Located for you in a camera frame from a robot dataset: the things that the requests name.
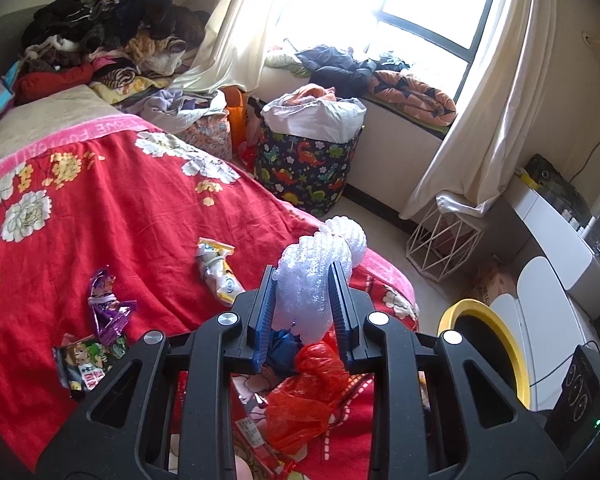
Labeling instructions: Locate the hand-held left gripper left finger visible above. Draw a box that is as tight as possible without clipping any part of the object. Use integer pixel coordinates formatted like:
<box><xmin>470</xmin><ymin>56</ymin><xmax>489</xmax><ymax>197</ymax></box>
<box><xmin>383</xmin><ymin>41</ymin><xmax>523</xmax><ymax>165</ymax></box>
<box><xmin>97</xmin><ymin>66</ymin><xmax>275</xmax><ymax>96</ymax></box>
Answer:
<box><xmin>36</xmin><ymin>265</ymin><xmax>281</xmax><ymax>480</ymax></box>

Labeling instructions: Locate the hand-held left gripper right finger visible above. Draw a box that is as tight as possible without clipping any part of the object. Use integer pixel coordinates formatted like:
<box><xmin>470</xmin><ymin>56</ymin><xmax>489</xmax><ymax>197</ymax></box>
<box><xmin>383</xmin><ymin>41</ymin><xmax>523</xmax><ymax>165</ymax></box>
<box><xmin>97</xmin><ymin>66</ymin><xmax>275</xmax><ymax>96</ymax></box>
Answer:
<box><xmin>328</xmin><ymin>262</ymin><xmax>566</xmax><ymax>480</ymax></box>

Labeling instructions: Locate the white foam wrap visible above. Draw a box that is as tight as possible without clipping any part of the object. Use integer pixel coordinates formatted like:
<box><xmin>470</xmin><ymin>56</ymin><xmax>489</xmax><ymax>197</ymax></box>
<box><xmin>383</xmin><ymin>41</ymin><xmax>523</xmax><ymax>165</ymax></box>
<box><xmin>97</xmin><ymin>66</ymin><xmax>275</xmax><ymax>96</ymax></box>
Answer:
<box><xmin>272</xmin><ymin>216</ymin><xmax>368</xmax><ymax>343</ymax></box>

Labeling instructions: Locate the yellow rimmed trash bin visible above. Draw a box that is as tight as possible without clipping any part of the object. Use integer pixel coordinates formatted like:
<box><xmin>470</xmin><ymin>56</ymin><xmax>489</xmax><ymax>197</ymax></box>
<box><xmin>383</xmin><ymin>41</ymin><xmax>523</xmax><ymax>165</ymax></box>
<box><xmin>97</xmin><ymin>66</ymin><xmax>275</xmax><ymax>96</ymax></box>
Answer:
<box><xmin>436</xmin><ymin>299</ymin><xmax>551</xmax><ymax>411</ymax></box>

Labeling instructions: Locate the red snack packet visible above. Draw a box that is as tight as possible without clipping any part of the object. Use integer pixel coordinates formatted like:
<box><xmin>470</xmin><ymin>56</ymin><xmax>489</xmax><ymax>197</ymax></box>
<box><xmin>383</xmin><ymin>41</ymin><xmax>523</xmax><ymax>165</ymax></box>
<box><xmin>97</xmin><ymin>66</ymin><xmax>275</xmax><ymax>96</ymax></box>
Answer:
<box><xmin>232</xmin><ymin>400</ymin><xmax>301</xmax><ymax>478</ymax></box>

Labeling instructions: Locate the purple snack wrapper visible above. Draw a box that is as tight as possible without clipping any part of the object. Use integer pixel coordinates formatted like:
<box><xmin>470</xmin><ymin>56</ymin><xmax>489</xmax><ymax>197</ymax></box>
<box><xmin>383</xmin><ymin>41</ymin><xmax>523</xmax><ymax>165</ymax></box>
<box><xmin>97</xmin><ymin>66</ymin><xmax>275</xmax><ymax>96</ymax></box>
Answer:
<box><xmin>87</xmin><ymin>269</ymin><xmax>138</xmax><ymax>346</ymax></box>

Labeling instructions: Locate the blue plastic bag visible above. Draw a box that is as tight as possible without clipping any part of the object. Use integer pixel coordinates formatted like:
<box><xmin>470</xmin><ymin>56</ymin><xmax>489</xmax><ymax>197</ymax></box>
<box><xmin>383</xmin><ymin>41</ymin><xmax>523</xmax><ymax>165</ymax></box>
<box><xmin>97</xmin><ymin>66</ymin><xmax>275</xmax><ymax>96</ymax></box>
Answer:
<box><xmin>267</xmin><ymin>327</ymin><xmax>303</xmax><ymax>378</ymax></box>

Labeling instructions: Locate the yellow white snack wrapper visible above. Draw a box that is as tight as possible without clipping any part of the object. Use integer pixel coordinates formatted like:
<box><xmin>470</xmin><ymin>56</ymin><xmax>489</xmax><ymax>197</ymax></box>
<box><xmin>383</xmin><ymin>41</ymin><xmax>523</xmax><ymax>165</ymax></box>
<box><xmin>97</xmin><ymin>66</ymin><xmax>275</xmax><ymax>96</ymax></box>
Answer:
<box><xmin>195</xmin><ymin>237</ymin><xmax>245</xmax><ymax>307</ymax></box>

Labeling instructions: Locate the white chair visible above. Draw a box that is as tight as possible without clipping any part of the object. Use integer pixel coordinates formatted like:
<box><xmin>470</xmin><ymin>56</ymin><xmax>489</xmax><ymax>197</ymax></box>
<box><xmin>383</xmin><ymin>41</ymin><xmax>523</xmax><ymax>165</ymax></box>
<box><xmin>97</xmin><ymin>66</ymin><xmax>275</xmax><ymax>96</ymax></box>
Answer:
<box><xmin>487</xmin><ymin>255</ymin><xmax>591</xmax><ymax>411</ymax></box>

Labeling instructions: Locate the red plastic bag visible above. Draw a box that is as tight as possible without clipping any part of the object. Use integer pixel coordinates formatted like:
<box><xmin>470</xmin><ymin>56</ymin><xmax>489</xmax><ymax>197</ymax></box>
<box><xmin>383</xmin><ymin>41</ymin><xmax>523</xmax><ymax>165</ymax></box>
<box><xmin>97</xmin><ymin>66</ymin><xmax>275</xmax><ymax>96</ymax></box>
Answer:
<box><xmin>265</xmin><ymin>332</ymin><xmax>351</xmax><ymax>456</ymax></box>

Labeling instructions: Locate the cardboard box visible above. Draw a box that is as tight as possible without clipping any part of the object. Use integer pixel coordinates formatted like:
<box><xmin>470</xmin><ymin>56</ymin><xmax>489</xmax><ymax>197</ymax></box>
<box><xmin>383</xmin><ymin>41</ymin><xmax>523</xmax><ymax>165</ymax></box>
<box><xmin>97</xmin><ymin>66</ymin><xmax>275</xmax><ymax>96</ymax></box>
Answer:
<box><xmin>470</xmin><ymin>260</ymin><xmax>523</xmax><ymax>306</ymax></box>

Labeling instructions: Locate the dinosaur print basket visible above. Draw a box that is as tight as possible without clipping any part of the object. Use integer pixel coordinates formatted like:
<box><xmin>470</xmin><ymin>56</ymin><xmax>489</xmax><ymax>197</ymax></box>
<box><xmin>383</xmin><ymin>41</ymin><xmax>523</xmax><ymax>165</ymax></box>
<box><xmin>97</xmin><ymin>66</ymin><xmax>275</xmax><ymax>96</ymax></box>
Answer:
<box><xmin>254</xmin><ymin>105</ymin><xmax>365</xmax><ymax>218</ymax></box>

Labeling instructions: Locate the white desk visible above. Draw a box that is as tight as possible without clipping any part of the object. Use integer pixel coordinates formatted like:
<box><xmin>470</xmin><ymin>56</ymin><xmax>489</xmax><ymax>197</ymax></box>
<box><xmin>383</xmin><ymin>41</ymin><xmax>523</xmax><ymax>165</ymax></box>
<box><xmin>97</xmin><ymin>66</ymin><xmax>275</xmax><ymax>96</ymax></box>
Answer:
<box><xmin>505</xmin><ymin>180</ymin><xmax>600</xmax><ymax>321</ymax></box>

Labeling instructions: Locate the red floral blanket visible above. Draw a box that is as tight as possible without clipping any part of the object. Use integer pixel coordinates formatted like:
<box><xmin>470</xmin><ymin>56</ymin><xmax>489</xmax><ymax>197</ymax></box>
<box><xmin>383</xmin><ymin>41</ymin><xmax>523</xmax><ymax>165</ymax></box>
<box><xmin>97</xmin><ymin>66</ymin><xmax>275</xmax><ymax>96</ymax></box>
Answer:
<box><xmin>0</xmin><ymin>127</ymin><xmax>421</xmax><ymax>480</ymax></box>

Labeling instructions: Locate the green snack packet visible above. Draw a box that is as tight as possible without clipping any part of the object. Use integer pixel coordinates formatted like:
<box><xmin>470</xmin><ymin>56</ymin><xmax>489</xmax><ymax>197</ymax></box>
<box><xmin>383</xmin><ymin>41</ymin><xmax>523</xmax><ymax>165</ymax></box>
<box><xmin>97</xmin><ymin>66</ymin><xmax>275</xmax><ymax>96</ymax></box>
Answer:
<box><xmin>54</xmin><ymin>335</ymin><xmax>131</xmax><ymax>401</ymax></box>

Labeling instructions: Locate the white plastic bag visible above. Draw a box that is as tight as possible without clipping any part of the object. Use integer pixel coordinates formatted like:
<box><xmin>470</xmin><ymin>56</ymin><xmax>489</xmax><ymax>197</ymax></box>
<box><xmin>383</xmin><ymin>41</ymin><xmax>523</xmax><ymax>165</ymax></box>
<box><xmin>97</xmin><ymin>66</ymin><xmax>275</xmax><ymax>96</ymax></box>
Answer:
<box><xmin>261</xmin><ymin>91</ymin><xmax>368</xmax><ymax>143</ymax></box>

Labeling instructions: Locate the floral gift bag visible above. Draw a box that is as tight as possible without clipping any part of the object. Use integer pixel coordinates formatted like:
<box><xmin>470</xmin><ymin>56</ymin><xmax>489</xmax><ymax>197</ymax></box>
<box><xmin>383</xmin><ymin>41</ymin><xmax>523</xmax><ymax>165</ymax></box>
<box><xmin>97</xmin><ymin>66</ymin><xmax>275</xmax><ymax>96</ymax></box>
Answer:
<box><xmin>182</xmin><ymin>110</ymin><xmax>233</xmax><ymax>161</ymax></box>

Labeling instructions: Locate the black device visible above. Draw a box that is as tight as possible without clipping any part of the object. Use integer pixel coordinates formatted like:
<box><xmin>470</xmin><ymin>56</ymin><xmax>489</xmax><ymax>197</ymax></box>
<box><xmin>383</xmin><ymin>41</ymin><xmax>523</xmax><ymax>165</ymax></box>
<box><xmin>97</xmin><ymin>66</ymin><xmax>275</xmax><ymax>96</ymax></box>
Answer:
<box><xmin>522</xmin><ymin>154</ymin><xmax>593</xmax><ymax>221</ymax></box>

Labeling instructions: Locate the orange patterned blanket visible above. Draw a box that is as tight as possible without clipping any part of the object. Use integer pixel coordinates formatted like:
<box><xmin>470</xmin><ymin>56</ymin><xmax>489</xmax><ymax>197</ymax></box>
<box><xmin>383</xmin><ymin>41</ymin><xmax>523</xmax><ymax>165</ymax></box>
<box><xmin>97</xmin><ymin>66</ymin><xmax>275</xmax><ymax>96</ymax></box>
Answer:
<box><xmin>367</xmin><ymin>69</ymin><xmax>458</xmax><ymax>128</ymax></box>

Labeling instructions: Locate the lavender cloth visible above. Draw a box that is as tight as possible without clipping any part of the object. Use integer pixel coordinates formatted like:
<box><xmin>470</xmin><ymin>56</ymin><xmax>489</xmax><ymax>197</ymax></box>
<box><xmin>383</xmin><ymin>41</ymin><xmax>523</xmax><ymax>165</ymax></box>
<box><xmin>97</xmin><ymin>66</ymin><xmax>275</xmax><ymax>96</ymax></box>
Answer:
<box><xmin>120</xmin><ymin>87</ymin><xmax>228</xmax><ymax>133</ymax></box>

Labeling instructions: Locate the dark jacket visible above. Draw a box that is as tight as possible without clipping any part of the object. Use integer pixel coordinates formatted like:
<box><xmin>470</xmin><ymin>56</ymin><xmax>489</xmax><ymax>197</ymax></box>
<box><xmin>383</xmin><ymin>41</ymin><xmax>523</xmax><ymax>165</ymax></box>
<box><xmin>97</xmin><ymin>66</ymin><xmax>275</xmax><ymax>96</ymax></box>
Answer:
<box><xmin>295</xmin><ymin>45</ymin><xmax>411</xmax><ymax>98</ymax></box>

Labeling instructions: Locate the beige pink blanket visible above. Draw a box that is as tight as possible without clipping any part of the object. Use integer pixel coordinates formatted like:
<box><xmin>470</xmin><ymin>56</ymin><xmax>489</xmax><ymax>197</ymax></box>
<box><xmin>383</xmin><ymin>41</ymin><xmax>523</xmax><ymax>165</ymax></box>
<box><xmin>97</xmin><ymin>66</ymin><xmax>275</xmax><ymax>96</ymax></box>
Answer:
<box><xmin>0</xmin><ymin>84</ymin><xmax>146</xmax><ymax>181</ymax></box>

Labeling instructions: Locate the window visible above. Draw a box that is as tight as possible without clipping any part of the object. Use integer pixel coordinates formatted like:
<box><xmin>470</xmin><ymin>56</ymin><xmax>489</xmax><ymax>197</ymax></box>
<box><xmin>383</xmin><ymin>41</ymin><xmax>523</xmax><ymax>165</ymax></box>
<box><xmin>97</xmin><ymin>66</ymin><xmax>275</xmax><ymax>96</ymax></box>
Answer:
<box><xmin>265</xmin><ymin>0</ymin><xmax>503</xmax><ymax>106</ymax></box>

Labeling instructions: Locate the pile of clothes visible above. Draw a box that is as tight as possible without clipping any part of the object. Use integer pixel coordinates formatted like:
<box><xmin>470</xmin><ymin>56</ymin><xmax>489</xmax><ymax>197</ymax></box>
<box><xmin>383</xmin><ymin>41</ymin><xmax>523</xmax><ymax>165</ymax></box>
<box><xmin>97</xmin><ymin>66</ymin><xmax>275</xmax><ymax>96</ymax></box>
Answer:
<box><xmin>15</xmin><ymin>0</ymin><xmax>213</xmax><ymax>106</ymax></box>

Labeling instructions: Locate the white wire basket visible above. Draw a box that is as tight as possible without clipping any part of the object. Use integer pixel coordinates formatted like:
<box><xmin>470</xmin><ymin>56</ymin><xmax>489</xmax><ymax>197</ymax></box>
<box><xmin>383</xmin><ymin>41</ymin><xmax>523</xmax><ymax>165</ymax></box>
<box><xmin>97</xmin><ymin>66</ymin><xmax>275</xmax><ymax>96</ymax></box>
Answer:
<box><xmin>405</xmin><ymin>192</ymin><xmax>491</xmax><ymax>283</ymax></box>

